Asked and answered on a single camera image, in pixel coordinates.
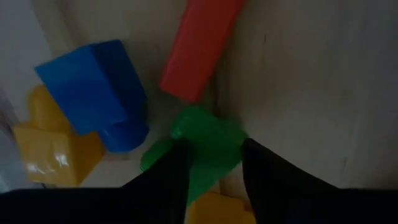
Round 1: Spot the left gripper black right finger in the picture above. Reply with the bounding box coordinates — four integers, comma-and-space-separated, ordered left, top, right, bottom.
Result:
241, 138, 398, 224

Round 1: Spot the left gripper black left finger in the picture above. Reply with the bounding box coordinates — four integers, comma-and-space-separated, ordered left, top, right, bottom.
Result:
0, 139, 192, 224

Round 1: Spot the green chunky toy block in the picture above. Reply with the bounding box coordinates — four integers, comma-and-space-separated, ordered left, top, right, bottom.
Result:
139, 105, 249, 206

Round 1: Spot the yellow chunky toy block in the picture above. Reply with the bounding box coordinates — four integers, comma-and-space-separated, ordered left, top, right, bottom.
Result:
185, 191, 257, 224
12, 83, 106, 187

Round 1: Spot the blue chunky toy block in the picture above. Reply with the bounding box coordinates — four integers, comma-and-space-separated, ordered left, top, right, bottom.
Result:
34, 39, 150, 154

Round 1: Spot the red slim toy block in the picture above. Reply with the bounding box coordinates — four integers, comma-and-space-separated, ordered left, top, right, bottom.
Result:
159, 0, 246, 103

